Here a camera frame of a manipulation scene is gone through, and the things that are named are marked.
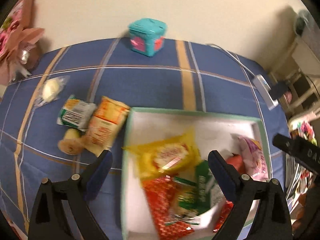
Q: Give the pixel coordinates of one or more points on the blue plaid tablecloth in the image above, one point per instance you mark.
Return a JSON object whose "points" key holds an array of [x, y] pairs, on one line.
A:
{"points": [[181, 73]]}

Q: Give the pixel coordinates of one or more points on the small green white packet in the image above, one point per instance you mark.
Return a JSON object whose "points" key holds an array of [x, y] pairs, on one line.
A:
{"points": [[209, 193]]}

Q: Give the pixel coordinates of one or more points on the red box-shaped snack pack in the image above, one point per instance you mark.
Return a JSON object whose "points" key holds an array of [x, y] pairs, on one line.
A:
{"points": [[237, 162]]}

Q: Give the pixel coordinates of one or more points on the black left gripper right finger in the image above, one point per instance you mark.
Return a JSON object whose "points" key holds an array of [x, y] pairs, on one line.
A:
{"points": [[272, 218]]}

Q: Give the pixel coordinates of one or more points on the cream swiss roll package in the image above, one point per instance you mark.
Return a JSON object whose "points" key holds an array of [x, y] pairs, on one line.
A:
{"points": [[104, 125]]}

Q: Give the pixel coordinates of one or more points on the white tray with teal rim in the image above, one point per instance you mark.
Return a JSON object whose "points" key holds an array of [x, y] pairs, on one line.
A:
{"points": [[212, 131]]}

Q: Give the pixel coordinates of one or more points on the large red peanut snack bag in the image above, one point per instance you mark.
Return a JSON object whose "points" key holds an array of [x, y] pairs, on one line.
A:
{"points": [[160, 193]]}

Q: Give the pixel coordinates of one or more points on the yellow bread package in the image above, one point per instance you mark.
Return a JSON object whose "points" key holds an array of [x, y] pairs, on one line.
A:
{"points": [[165, 157]]}

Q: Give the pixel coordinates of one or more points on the colourful trinket pile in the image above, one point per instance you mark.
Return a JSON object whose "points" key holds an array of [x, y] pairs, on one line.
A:
{"points": [[296, 176]]}

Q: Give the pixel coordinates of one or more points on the small red snack packet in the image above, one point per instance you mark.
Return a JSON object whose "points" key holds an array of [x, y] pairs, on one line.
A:
{"points": [[225, 211]]}

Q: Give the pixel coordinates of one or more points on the purple swiss roll package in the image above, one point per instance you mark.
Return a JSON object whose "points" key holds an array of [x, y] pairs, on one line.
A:
{"points": [[253, 157]]}

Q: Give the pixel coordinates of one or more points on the green round biscuit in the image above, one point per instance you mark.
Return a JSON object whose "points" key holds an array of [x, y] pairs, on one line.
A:
{"points": [[183, 207]]}

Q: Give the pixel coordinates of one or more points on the green white cracker pack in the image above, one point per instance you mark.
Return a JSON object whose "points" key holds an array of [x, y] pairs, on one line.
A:
{"points": [[76, 113]]}

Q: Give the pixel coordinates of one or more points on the white bun in clear wrap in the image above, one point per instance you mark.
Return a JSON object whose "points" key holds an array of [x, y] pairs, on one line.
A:
{"points": [[50, 90]]}

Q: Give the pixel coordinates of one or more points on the teal house-shaped box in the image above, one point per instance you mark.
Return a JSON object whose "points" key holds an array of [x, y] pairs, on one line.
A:
{"points": [[147, 36]]}

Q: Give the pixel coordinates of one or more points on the white shelf unit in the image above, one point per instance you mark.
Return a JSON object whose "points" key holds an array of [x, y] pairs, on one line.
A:
{"points": [[299, 66]]}

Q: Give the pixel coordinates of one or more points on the pink flower bouquet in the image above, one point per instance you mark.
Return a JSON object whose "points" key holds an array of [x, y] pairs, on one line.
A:
{"points": [[15, 30]]}

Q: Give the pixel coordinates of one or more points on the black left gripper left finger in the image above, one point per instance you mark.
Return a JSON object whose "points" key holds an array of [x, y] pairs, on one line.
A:
{"points": [[48, 218]]}

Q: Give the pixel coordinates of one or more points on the round bun in clear wrap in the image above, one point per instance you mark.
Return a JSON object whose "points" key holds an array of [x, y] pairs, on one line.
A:
{"points": [[73, 142]]}

